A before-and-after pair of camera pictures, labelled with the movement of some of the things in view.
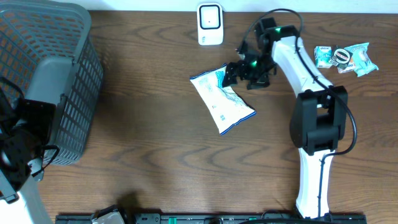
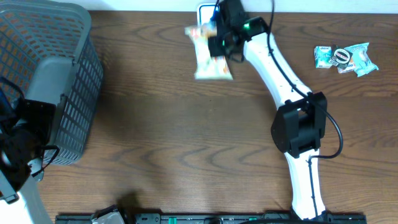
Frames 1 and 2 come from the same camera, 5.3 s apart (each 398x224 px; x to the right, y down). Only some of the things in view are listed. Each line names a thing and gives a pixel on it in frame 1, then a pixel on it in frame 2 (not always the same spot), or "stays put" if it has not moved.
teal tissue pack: (323, 55) stays put
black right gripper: (260, 79) -> (213, 50)
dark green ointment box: (341, 57) stays put
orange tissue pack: (351, 66) stays put
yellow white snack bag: (227, 107) -> (208, 67)
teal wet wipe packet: (362, 63) stays put
